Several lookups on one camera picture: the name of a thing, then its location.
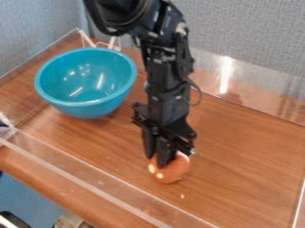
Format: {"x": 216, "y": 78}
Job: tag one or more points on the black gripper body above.
{"x": 165, "y": 112}

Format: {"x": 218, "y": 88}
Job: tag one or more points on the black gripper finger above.
{"x": 166, "y": 152}
{"x": 149, "y": 136}

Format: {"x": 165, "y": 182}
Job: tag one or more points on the brown toy mushroom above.
{"x": 173, "y": 172}

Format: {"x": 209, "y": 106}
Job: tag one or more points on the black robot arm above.
{"x": 155, "y": 24}

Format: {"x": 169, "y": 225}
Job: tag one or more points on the blue plastic bowl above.
{"x": 86, "y": 81}

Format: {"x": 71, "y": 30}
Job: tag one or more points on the clear acrylic barrier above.
{"x": 86, "y": 163}

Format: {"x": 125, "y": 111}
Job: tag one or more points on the clear acrylic corner bracket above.
{"x": 114, "y": 43}

